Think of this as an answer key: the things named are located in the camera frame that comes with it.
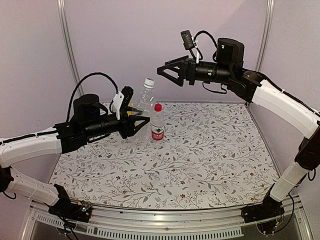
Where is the yellow juice bottle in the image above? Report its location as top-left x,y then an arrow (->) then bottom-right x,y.
127,111 -> 136,116

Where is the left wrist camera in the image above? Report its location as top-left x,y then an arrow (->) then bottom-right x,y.
109,86 -> 134,120

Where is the left metal frame post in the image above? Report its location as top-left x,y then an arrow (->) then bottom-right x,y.
56,0 -> 81,85

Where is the floral table mat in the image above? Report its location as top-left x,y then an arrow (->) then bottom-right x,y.
50,103 -> 279,210

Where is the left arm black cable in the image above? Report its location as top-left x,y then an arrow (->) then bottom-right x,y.
65,72 -> 119,123

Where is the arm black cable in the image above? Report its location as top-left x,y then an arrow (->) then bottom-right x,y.
65,72 -> 119,123
284,169 -> 316,226

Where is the clear plastic bottle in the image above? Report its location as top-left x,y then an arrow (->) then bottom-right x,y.
132,86 -> 156,142

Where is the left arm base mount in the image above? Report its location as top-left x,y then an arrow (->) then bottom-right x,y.
48,184 -> 92,223

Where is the red cap water bottle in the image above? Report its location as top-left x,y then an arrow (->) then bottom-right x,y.
150,103 -> 165,145

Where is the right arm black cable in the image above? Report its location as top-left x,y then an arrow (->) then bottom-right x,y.
284,169 -> 316,226

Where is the right metal frame post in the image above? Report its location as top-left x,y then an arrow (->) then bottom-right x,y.
255,0 -> 275,72

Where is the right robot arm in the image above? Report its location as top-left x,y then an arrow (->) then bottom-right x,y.
157,38 -> 320,218

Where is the white blue bottle cap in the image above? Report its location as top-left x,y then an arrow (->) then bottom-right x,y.
143,77 -> 155,89

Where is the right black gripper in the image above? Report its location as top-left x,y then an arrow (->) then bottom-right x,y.
157,54 -> 233,86

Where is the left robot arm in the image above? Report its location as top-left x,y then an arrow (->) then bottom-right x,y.
0,92 -> 150,217

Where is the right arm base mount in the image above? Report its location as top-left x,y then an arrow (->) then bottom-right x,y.
241,196 -> 285,235

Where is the aluminium front rail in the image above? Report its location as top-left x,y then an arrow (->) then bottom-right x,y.
20,195 -> 315,240

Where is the metal frame post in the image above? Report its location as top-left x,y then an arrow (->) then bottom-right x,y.
56,0 -> 81,85
255,0 -> 275,72

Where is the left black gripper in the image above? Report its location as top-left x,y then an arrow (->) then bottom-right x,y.
83,107 -> 151,139

